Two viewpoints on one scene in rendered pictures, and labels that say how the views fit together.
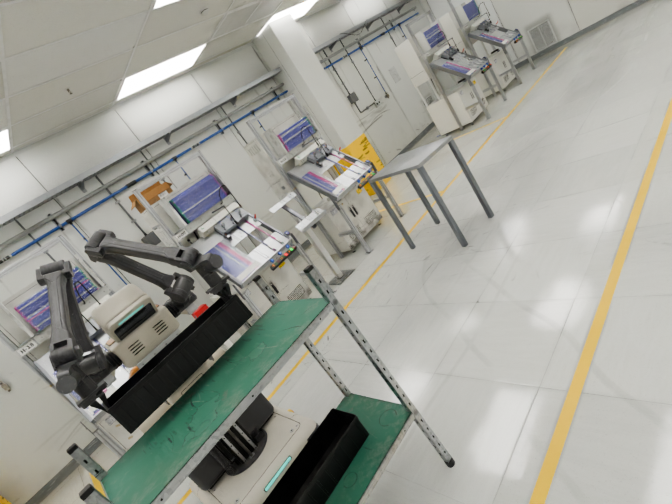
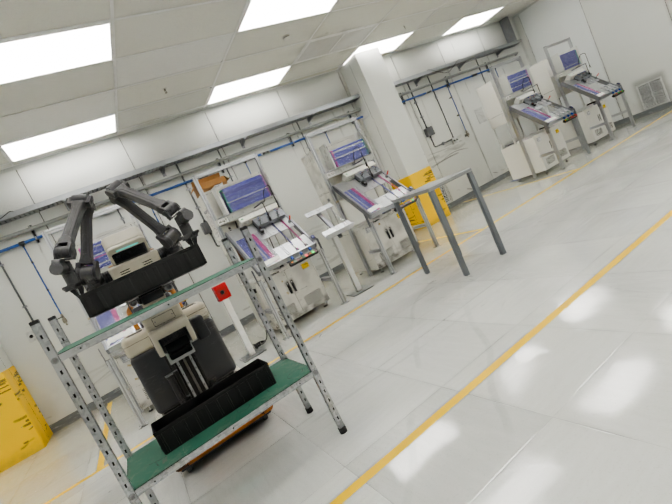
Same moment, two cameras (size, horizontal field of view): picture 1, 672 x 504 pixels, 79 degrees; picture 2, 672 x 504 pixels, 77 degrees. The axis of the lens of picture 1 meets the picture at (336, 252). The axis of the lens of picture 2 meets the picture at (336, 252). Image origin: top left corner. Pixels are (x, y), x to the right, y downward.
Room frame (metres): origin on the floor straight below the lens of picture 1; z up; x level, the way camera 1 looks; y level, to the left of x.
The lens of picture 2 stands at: (-0.50, -0.50, 1.02)
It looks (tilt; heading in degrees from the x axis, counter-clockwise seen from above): 6 degrees down; 8
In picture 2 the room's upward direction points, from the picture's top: 25 degrees counter-clockwise
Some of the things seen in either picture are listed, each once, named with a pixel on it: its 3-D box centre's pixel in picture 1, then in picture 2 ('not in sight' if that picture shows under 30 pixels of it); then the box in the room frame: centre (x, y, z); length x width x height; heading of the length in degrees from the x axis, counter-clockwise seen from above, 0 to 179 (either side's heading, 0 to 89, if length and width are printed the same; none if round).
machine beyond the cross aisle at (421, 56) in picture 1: (441, 74); (522, 118); (7.06, -3.20, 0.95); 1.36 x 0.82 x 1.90; 34
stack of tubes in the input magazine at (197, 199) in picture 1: (198, 198); (245, 193); (4.16, 0.81, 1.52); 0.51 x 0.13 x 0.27; 124
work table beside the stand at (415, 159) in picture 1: (429, 197); (446, 225); (3.47, -0.96, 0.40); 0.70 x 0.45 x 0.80; 24
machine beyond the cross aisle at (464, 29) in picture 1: (476, 45); (570, 95); (7.86, -4.41, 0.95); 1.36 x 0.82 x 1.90; 34
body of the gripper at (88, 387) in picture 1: (86, 388); (72, 279); (1.33, 0.94, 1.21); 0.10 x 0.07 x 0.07; 124
